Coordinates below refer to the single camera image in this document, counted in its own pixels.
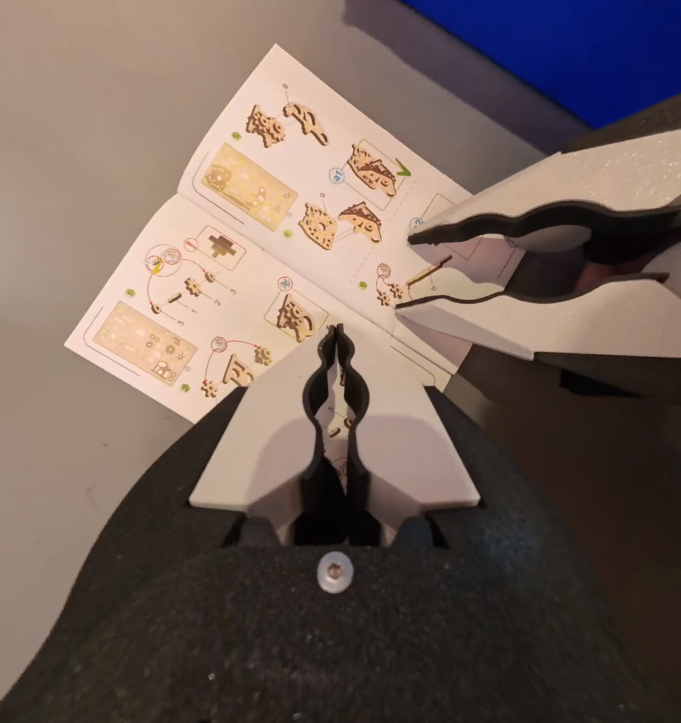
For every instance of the paper instruction sheet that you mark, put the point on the paper instruction sheet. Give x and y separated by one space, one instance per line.
250 237

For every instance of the blue plastic bin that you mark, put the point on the blue plastic bin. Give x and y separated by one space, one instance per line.
543 45

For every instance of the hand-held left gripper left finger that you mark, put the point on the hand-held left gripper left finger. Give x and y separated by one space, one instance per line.
261 440

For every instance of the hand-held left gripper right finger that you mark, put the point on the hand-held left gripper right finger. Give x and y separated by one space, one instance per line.
408 446

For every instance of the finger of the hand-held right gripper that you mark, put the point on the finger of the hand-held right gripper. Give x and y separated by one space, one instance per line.
600 175
589 327

